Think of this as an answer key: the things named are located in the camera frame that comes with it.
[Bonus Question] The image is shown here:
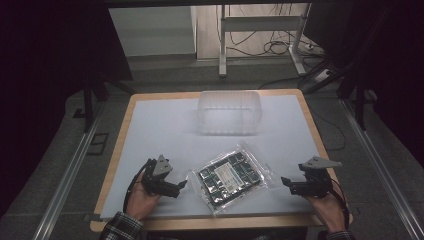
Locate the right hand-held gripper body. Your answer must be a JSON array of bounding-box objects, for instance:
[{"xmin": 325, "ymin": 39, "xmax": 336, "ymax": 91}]
[{"xmin": 297, "ymin": 155, "xmax": 343, "ymax": 200}]

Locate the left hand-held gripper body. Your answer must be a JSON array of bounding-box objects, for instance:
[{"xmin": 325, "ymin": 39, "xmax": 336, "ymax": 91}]
[{"xmin": 141, "ymin": 154, "xmax": 175, "ymax": 197}]

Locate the person's left hand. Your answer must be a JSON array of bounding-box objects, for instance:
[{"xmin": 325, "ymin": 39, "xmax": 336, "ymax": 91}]
[{"xmin": 125, "ymin": 171, "xmax": 162, "ymax": 222}]

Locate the person's right hand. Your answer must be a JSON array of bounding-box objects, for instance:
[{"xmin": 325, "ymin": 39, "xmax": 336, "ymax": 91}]
[{"xmin": 305, "ymin": 191, "xmax": 348, "ymax": 234}]

